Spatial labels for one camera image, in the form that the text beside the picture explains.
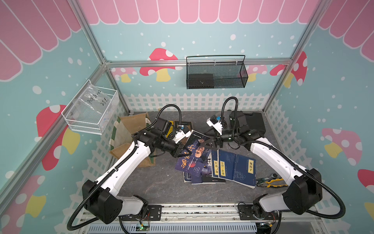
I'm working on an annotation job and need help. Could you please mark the purple book with face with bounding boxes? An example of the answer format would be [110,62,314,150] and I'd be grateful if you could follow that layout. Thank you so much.
[174,130,211,177]

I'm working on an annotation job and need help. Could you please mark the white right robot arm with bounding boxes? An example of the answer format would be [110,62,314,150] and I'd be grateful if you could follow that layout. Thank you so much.
[206,112,322,219]

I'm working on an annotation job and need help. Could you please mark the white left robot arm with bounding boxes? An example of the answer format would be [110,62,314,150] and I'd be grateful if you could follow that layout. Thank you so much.
[82,128,191,224]

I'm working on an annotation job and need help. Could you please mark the clear plastic bag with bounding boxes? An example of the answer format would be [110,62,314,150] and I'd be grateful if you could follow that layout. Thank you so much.
[68,83,112,124]

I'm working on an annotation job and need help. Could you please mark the brown book with lamp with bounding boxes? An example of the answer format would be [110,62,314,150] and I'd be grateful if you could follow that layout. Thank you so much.
[174,121,193,144]

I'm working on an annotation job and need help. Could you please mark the blue book middle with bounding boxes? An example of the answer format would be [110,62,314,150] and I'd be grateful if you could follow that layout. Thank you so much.
[217,150,236,180]

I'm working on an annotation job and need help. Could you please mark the dark wolf cover book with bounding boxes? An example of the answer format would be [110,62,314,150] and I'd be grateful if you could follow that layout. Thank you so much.
[191,159,226,185]

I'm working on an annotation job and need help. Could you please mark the dark blue barcode book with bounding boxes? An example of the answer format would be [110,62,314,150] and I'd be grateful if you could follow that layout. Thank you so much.
[183,172,192,182]

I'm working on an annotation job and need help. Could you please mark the blue book yellow label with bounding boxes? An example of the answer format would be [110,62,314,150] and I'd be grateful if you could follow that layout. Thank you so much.
[233,155,256,189]

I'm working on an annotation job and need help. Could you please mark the black plastic tool case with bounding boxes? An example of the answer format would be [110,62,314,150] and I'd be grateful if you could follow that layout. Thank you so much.
[229,111,266,135]

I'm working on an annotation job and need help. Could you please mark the black box in basket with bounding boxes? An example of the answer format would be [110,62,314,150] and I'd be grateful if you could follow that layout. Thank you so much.
[187,74,214,89]

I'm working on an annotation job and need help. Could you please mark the green circuit board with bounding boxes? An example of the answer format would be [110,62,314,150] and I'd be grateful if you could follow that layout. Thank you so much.
[135,224,150,232]

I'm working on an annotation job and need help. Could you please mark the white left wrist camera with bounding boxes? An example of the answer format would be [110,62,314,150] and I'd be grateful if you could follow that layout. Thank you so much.
[172,126,190,143]

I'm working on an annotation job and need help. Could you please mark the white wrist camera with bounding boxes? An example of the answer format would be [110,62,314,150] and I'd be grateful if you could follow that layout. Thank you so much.
[172,126,190,143]
[206,115,227,135]

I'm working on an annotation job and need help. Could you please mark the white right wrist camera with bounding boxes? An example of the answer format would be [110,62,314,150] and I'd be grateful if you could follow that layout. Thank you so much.
[206,115,227,135]

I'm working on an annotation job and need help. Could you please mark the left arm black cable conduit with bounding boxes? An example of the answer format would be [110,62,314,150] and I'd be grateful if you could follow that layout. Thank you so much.
[66,104,183,231]

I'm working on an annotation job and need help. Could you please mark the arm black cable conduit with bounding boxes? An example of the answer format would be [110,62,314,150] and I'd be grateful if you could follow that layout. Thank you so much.
[66,104,183,231]
[220,96,346,219]

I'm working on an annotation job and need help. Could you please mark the yellow handled pliers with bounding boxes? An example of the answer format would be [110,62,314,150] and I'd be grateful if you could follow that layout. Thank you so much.
[256,173,288,188]

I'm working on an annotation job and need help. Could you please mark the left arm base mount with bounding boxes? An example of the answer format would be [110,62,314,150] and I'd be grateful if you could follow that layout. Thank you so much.
[121,205,162,221]

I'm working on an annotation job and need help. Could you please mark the black wire mesh basket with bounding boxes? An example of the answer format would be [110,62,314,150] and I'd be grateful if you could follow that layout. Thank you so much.
[186,55,248,89]

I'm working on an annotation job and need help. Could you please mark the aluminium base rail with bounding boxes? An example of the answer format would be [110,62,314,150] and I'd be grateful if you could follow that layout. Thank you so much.
[77,203,328,234]

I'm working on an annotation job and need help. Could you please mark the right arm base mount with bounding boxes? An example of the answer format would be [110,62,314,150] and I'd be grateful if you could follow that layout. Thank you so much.
[237,202,279,221]

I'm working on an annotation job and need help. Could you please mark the white wire basket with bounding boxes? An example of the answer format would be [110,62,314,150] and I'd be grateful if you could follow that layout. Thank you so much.
[61,80,119,135]

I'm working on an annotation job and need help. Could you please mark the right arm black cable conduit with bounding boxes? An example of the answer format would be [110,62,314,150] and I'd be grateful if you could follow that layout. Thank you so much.
[220,96,346,219]

